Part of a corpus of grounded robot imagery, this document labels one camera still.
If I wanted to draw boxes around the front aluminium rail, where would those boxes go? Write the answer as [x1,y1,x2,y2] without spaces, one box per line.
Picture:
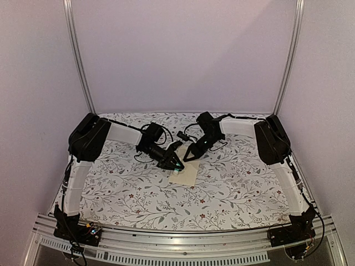
[24,214,350,265]

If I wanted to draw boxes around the green white glue stick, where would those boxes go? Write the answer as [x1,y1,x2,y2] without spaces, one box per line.
[173,163,181,175]

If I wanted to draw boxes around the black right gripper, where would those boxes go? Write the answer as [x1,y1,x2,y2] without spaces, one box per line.
[184,133,221,163]

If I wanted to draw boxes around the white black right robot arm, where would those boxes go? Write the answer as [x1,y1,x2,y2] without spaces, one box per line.
[183,111,317,242]

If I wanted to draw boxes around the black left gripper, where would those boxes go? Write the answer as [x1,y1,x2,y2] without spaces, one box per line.
[140,143,184,171]

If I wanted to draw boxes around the cream paper envelope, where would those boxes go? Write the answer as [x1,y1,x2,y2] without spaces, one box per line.
[169,160,200,186]

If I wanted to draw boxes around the right aluminium frame post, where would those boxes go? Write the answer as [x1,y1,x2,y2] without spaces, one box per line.
[273,0,305,115]

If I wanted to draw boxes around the left aluminium frame post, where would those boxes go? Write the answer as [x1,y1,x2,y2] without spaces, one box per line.
[63,0,96,113]

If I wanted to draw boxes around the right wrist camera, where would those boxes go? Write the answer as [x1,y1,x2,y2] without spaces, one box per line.
[177,131,197,142]

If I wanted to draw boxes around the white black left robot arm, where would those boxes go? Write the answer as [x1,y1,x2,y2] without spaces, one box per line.
[61,113,184,219]

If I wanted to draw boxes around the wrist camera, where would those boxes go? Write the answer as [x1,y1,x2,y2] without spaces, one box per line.
[166,140,183,151]
[177,131,197,142]

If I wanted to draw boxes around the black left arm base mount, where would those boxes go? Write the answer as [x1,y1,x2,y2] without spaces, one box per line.
[53,216,102,247]

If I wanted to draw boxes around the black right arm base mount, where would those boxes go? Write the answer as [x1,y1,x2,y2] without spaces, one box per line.
[267,216,316,260]

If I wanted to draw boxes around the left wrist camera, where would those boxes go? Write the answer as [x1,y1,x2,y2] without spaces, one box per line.
[166,140,183,151]

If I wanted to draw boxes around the aluminium frame post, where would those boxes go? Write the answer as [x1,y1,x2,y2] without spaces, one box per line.
[63,0,96,113]
[273,0,305,115]

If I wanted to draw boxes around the floral patterned table mat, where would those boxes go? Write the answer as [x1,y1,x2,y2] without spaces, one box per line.
[51,111,313,231]

